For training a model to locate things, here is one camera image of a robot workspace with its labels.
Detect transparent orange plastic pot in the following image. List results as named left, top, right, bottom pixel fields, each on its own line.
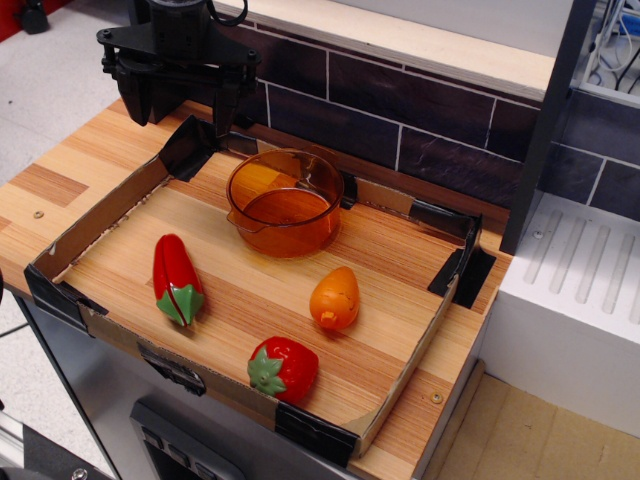
left=226, top=145, right=345, bottom=258

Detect red toy strawberry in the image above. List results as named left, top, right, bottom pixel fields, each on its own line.
left=247, top=336, right=319, bottom=404

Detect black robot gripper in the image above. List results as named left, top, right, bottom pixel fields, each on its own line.
left=97, top=1, right=261, bottom=138

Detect cardboard fence with black tape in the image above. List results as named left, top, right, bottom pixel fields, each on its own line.
left=14, top=110, right=506, bottom=479

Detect light wooden shelf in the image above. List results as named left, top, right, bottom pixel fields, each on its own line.
left=212, top=0, right=557, bottom=104

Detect white sink drainboard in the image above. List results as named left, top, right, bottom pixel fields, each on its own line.
left=480, top=194, right=639, bottom=436

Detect orange toy carrot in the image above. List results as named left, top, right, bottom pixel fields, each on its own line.
left=309, top=266, right=360, bottom=330

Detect dark grey vertical post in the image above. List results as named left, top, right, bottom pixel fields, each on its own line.
left=500, top=1, right=596, bottom=255

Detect grey toy oven front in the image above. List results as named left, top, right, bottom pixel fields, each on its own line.
left=130, top=396, right=249, bottom=479

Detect red toy chili pepper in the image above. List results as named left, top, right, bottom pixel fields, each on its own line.
left=153, top=234, right=205, bottom=327

